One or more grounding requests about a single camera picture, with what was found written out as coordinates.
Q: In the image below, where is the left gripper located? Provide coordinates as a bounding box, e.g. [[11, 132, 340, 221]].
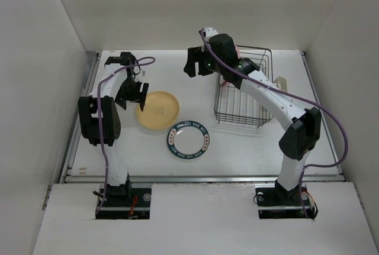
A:
[[116, 76, 147, 111]]

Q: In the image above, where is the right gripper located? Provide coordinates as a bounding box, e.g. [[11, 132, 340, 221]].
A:
[[184, 45, 224, 76]]

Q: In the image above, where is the tan plate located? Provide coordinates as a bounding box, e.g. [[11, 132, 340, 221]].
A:
[[136, 91, 180, 130]]

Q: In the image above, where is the green rimmed lettered plate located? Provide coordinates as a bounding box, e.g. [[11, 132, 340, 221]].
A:
[[166, 120, 210, 162]]

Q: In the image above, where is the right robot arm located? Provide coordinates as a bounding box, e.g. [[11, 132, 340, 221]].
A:
[[184, 28, 322, 204]]

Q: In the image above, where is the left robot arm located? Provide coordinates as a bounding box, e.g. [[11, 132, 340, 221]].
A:
[[78, 52, 155, 206]]

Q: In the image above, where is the white cutlery holder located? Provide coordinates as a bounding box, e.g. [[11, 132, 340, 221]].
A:
[[274, 76, 288, 92]]

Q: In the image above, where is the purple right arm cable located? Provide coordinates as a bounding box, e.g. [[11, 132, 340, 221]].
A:
[[198, 28, 349, 219]]

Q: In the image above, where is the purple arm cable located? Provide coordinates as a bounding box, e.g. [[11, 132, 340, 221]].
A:
[[198, 28, 349, 219], [96, 56, 156, 217]]

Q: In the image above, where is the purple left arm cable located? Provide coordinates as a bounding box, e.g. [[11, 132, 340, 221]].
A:
[[96, 56, 156, 217]]

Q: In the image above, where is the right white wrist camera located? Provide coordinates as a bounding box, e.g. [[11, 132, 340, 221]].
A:
[[201, 27, 219, 39]]

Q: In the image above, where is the wire dish rack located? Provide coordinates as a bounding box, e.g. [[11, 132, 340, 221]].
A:
[[214, 46, 273, 127]]

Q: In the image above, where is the aluminium frame rail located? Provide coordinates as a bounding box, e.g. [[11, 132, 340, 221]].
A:
[[58, 50, 338, 183]]

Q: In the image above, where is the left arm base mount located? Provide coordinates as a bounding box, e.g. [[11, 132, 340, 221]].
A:
[[95, 188, 152, 220]]

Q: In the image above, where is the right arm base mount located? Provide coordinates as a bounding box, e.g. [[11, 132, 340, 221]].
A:
[[253, 186, 319, 220]]

